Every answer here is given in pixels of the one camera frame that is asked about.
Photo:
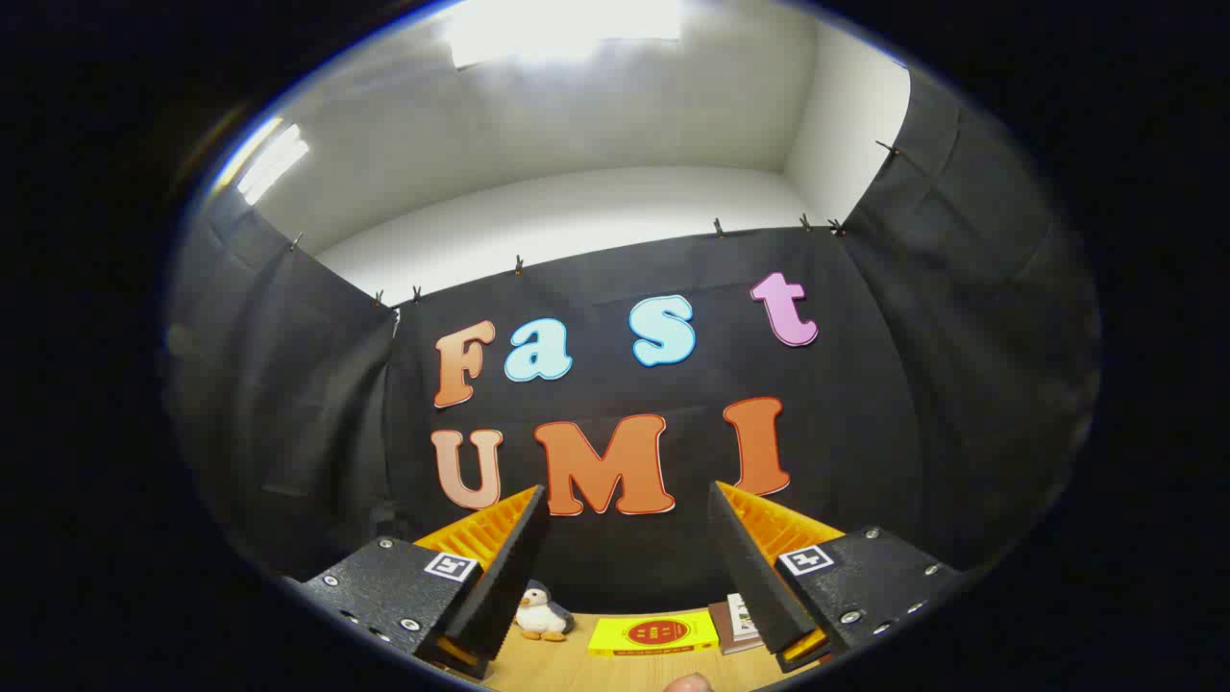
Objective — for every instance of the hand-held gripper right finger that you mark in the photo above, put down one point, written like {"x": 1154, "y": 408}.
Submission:
{"x": 754, "y": 577}

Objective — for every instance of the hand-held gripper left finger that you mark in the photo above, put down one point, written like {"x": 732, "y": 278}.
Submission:
{"x": 504, "y": 577}

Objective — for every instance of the illustrated white book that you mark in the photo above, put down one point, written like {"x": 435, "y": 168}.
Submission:
{"x": 742, "y": 617}

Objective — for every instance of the penguin plush toy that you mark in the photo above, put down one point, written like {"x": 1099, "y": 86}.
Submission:
{"x": 538, "y": 615}

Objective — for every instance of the brown cover book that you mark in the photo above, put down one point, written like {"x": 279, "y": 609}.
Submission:
{"x": 721, "y": 627}

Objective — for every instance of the yellow book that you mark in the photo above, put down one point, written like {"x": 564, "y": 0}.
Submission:
{"x": 615, "y": 634}

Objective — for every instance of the black backdrop cloth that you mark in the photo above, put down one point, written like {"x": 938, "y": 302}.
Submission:
{"x": 596, "y": 384}

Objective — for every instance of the row of small cloth clips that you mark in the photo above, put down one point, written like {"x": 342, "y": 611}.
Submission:
{"x": 520, "y": 265}

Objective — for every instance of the ceiling light panel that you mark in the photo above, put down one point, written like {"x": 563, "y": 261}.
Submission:
{"x": 557, "y": 29}
{"x": 274, "y": 163}

